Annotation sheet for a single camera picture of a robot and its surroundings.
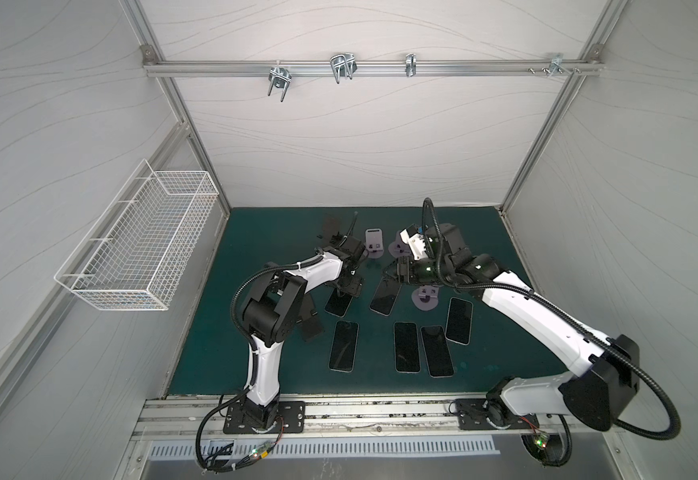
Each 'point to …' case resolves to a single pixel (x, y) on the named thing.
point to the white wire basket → (137, 251)
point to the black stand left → (308, 318)
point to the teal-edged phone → (407, 350)
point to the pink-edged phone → (385, 296)
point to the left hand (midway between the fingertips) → (351, 282)
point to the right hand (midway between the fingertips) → (392, 264)
